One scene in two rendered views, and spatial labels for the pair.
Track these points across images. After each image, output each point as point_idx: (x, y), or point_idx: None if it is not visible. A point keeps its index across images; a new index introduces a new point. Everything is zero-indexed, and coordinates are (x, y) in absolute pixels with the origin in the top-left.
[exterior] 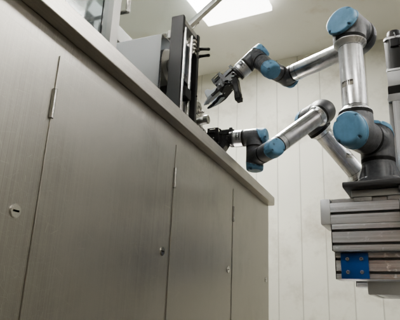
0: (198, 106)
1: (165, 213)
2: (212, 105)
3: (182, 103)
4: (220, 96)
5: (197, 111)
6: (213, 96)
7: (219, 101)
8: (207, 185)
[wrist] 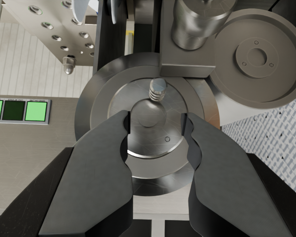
0: (148, 131)
1: None
2: (125, 128)
3: (268, 101)
4: (131, 215)
5: (164, 98)
6: (237, 154)
7: (101, 161)
8: None
